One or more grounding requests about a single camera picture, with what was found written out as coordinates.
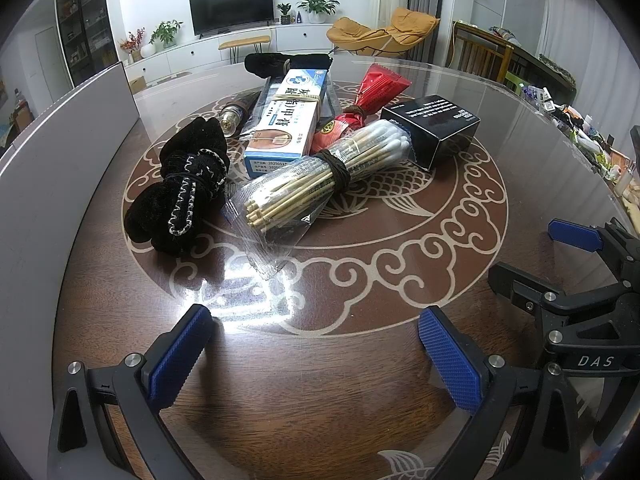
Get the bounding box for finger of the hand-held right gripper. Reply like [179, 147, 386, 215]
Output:
[547, 217, 640, 281]
[487, 262, 563, 318]

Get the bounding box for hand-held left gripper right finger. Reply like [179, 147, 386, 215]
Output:
[417, 305, 601, 480]

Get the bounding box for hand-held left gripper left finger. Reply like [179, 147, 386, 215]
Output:
[47, 304, 218, 480]

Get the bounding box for black printed box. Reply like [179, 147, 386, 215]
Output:
[380, 94, 483, 171]

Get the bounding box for white storage box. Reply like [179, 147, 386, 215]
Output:
[0, 60, 143, 461]

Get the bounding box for black fabric case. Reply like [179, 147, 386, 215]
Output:
[244, 52, 334, 80]

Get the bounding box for row of small clutter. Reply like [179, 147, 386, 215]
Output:
[517, 82, 640, 201]

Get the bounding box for dark wooden sideboard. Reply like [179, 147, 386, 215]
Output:
[505, 45, 578, 106]

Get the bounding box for wooden chair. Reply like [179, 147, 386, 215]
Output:
[447, 21, 513, 86]

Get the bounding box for bundle of cotton swabs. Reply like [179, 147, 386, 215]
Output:
[222, 120, 418, 281]

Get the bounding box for red foil packet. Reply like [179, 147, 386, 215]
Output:
[312, 63, 412, 153]

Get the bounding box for small brown bottle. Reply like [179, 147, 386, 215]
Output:
[218, 91, 261, 137]

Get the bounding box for blue and white carton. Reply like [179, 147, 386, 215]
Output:
[239, 67, 333, 179]

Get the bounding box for dark slim case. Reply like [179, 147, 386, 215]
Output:
[245, 77, 281, 131]

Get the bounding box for yellow lounge chair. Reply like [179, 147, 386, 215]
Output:
[326, 7, 441, 58]

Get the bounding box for cluttered low shelf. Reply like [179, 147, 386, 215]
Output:
[10, 87, 36, 131]

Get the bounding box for white television cabinet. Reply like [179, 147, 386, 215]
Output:
[122, 22, 351, 86]

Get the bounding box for red flower arrangement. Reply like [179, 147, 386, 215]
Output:
[120, 27, 146, 63]

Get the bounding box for wooden bench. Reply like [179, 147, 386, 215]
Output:
[218, 35, 272, 65]

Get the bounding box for leafy potted plant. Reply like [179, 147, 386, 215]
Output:
[149, 19, 184, 51]

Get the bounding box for large potted plant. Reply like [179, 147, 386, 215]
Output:
[297, 0, 341, 24]

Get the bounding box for dark bookcase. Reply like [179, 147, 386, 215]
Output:
[54, 0, 118, 88]

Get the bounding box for flat screen television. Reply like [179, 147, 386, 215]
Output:
[189, 0, 276, 39]

